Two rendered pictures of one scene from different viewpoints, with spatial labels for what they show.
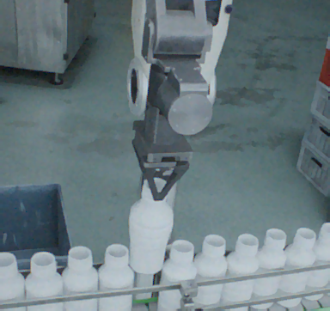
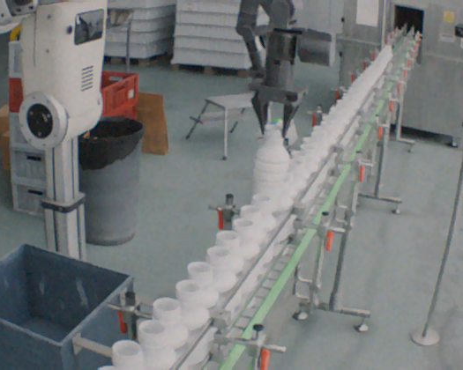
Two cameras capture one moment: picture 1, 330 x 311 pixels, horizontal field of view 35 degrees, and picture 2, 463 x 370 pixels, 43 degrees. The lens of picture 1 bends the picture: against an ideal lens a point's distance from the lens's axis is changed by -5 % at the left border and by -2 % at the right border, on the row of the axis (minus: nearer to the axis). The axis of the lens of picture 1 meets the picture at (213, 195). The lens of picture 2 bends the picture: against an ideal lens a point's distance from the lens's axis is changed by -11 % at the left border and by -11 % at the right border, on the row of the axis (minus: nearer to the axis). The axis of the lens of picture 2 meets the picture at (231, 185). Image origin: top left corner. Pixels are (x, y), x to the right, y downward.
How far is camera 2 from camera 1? 0.98 m
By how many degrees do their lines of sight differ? 42
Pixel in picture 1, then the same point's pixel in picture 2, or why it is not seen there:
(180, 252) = not seen: hidden behind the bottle
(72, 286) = (259, 239)
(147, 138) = (281, 87)
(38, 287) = (251, 247)
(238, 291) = not seen: hidden behind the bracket
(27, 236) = (14, 316)
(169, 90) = (315, 41)
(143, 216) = (280, 154)
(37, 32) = not seen: outside the picture
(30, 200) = (10, 272)
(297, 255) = (310, 165)
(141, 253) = (277, 189)
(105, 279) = (265, 225)
